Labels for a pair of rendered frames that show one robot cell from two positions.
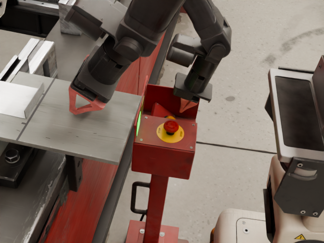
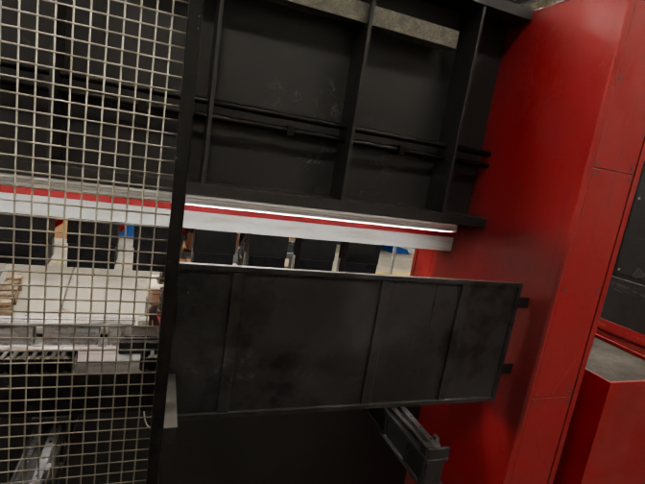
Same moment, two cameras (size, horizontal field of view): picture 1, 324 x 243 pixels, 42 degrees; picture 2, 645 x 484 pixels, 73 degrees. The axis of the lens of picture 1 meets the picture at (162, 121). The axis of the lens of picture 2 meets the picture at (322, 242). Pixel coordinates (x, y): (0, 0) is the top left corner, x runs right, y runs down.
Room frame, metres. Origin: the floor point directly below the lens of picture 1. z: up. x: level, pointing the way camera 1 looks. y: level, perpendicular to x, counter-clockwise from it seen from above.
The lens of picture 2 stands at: (1.12, 1.92, 1.64)
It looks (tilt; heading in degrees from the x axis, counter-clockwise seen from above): 10 degrees down; 243
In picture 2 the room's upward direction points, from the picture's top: 9 degrees clockwise
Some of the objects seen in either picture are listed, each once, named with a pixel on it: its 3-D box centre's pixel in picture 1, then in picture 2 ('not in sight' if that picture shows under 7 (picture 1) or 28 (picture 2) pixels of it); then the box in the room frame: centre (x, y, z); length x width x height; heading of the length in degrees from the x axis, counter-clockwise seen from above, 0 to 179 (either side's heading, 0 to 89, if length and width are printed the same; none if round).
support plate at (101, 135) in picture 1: (64, 114); not in sight; (0.56, 0.19, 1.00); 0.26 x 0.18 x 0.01; 84
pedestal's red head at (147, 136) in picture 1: (167, 127); not in sight; (0.80, -0.02, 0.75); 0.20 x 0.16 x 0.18; 178
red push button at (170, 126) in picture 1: (170, 129); not in sight; (0.76, -0.03, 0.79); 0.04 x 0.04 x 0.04
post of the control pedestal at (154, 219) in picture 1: (156, 202); not in sight; (0.80, -0.02, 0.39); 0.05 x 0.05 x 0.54; 88
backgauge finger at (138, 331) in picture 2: not in sight; (142, 328); (0.99, 0.46, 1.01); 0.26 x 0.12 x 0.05; 84
